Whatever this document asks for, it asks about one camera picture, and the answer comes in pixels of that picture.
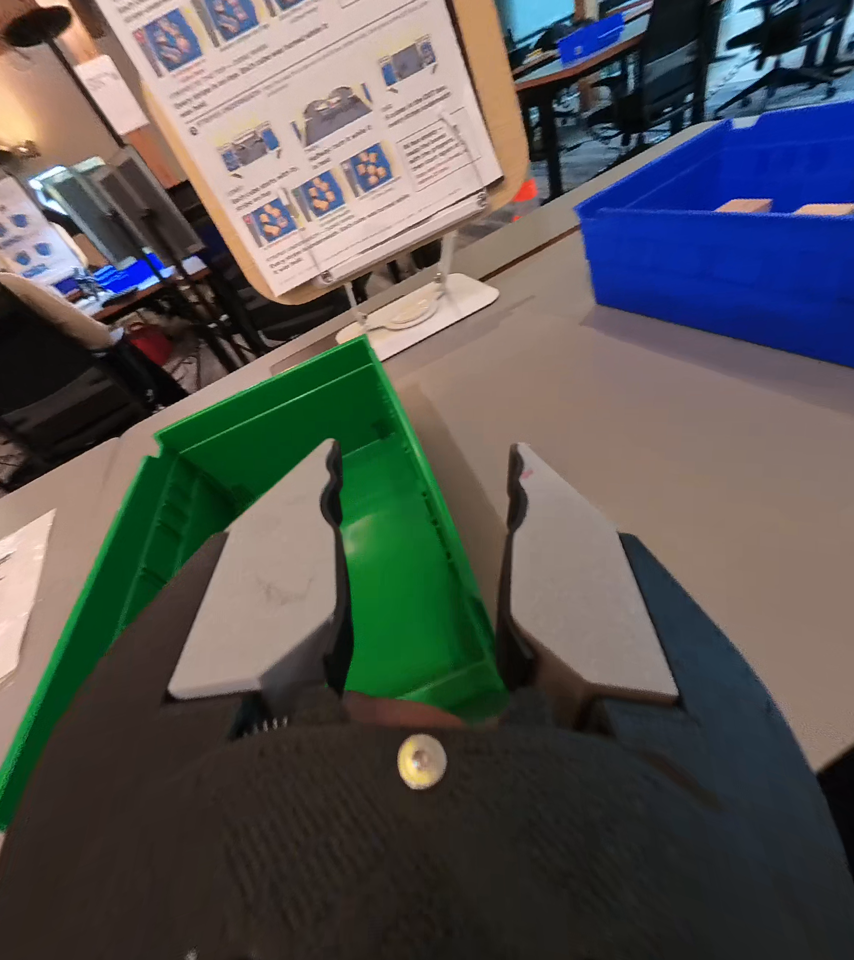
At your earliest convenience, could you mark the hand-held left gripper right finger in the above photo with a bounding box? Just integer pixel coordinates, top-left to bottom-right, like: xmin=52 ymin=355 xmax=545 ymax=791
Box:
xmin=496 ymin=441 xmax=680 ymax=706

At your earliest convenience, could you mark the black office chair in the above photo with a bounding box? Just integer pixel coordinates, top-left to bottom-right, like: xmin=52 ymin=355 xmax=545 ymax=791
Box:
xmin=0 ymin=288 xmax=154 ymax=481
xmin=625 ymin=21 xmax=725 ymax=144
xmin=723 ymin=0 xmax=854 ymax=114

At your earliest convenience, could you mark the green plastic bin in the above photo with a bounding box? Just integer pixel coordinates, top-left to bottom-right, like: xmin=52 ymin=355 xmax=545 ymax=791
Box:
xmin=0 ymin=335 xmax=510 ymax=834

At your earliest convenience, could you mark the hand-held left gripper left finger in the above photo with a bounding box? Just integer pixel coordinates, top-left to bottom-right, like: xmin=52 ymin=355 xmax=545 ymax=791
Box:
xmin=166 ymin=438 xmax=356 ymax=700

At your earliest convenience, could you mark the wooden desk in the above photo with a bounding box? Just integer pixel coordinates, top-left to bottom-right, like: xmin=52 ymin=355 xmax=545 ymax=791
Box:
xmin=513 ymin=7 xmax=656 ymax=204

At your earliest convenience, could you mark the white wall note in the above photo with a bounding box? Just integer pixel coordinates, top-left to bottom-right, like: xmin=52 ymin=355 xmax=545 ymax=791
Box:
xmin=74 ymin=54 xmax=151 ymax=138

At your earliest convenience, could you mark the blue plastic bin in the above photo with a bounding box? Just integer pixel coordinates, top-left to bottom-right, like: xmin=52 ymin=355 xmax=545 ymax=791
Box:
xmin=575 ymin=93 xmax=854 ymax=380

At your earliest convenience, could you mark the white book stand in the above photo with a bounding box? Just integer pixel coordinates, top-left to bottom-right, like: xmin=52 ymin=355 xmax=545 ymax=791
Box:
xmin=314 ymin=191 xmax=501 ymax=363

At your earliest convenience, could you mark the small blue tray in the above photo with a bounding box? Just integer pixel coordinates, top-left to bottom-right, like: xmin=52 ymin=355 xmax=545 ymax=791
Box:
xmin=557 ymin=12 xmax=627 ymax=63

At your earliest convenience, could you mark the red bag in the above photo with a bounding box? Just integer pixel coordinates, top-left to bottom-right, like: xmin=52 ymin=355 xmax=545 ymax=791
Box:
xmin=125 ymin=321 xmax=174 ymax=363

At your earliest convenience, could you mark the printed instruction sheet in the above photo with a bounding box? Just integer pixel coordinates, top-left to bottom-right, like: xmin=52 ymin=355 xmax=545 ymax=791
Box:
xmin=93 ymin=0 xmax=506 ymax=297

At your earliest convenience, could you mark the pale wooden display board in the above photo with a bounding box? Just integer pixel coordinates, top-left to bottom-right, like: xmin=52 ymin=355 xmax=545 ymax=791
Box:
xmin=235 ymin=0 xmax=531 ymax=307

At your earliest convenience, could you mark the black floor lamp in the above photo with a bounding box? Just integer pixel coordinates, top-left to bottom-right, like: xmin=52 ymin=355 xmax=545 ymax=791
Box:
xmin=5 ymin=3 xmax=135 ymax=151

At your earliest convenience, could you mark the poster with blue bins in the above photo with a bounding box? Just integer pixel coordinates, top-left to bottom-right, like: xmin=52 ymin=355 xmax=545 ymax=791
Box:
xmin=0 ymin=176 xmax=89 ymax=290

